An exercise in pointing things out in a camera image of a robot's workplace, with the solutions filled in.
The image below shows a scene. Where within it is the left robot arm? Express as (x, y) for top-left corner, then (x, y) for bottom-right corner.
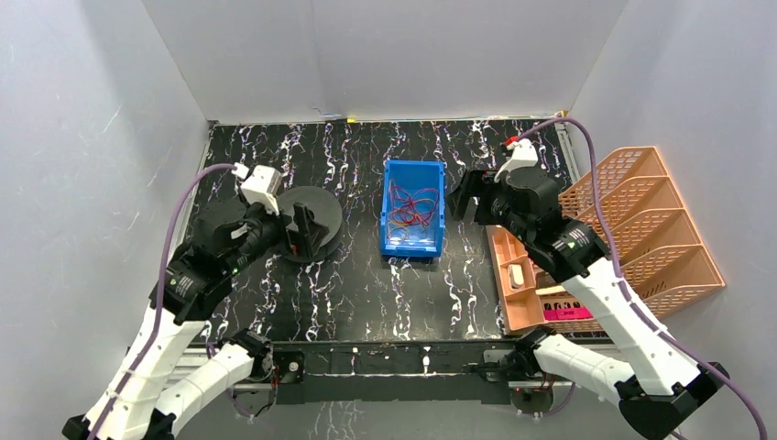
(62, 192), (343, 439)

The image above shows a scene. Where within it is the blue plastic bin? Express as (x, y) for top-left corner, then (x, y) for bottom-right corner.
(378, 159), (445, 259)

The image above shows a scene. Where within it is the dark grey cable spool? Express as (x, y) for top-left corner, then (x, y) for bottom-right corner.
(278, 186), (344, 264)

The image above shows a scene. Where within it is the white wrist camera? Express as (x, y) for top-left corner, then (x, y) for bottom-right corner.
(494, 136), (539, 182)
(232, 163), (281, 216)

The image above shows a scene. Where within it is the purple cable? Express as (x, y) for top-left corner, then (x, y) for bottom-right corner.
(84, 162), (244, 440)
(517, 116), (771, 440)

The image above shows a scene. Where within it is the red cable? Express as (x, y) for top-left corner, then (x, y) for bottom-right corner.
(388, 180), (440, 231)

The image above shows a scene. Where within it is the pink item in tray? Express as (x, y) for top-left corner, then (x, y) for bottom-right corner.
(543, 307), (593, 321)

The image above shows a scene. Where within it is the orange file rack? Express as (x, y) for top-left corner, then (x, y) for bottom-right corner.
(560, 147), (725, 317)

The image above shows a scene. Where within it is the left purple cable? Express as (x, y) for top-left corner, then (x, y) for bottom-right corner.
(84, 162), (244, 440)

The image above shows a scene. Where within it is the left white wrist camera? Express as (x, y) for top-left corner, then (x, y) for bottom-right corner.
(232, 163), (281, 216)

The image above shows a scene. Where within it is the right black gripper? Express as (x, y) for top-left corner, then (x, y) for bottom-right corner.
(443, 167), (532, 245)

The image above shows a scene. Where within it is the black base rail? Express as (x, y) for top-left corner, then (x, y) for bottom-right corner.
(121, 339), (608, 420)

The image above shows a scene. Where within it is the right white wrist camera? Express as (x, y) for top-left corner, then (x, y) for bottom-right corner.
(494, 136), (539, 182)

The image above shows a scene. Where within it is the orange organizer tray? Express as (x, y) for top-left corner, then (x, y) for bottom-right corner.
(486, 225), (599, 336)

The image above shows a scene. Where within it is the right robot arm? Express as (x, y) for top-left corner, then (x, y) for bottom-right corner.
(446, 167), (728, 439)

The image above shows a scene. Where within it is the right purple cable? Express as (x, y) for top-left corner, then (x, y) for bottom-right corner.
(517, 116), (771, 440)

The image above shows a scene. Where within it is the white item in tray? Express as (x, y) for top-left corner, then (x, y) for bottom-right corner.
(508, 264), (525, 290)

